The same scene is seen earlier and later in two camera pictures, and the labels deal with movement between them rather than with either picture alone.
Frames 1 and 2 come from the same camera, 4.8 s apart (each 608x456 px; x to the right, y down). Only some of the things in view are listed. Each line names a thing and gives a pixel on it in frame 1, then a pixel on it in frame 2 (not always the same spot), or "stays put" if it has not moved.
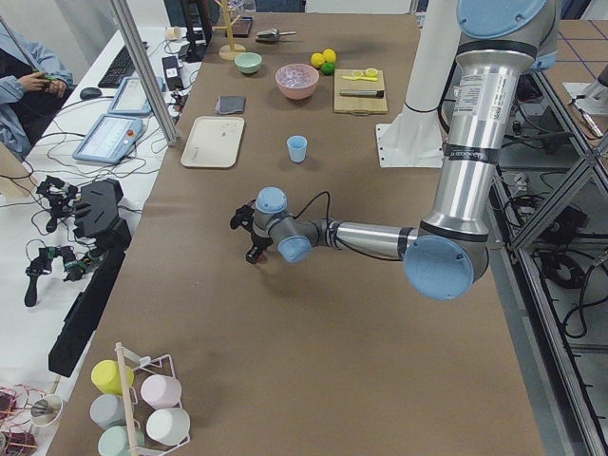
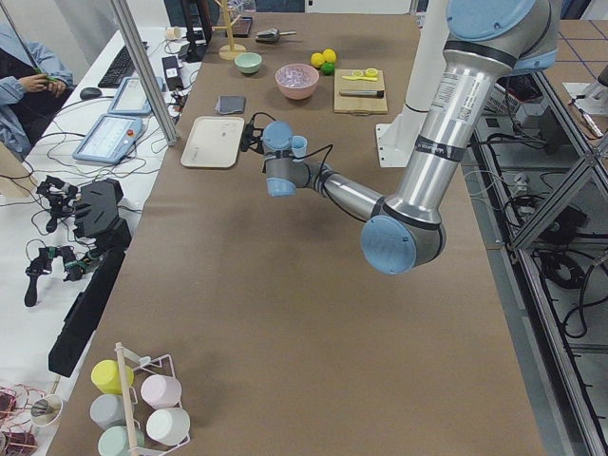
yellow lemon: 317,59 stays put
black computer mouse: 88,93 stays put
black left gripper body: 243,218 to 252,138
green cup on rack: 115,441 stays put
